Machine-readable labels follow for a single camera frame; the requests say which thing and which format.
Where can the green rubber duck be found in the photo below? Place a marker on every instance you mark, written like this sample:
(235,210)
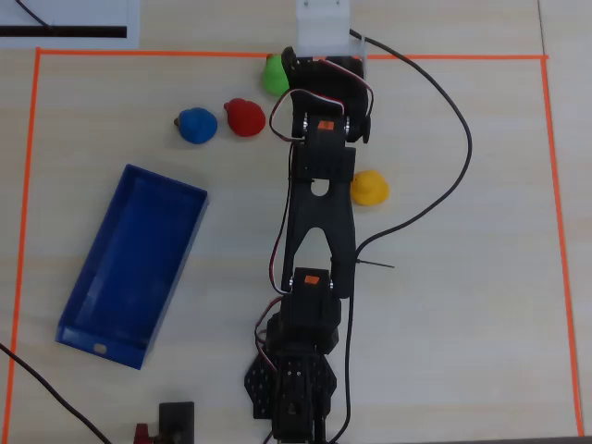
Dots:
(274,76)

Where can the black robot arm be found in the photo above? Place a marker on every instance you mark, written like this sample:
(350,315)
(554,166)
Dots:
(324,213)

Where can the red rubber duck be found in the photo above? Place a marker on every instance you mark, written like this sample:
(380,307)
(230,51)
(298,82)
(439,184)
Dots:
(245,118)

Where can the blue rubber duck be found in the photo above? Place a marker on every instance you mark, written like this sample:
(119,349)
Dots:
(198,126)

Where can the yellow rubber duck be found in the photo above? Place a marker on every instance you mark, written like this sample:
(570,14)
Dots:
(372,188)

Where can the blue plastic box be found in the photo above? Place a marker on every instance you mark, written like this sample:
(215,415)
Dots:
(134,263)

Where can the orange tape strip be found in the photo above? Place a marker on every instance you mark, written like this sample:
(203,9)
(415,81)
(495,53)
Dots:
(162,53)
(557,231)
(23,222)

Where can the white sheet with black bar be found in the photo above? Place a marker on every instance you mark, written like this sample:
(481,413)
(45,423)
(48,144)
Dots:
(69,14)

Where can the black table clamp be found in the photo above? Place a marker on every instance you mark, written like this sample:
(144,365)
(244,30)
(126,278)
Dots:
(176,416)

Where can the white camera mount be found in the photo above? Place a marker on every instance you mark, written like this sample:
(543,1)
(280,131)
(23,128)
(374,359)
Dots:
(324,28)

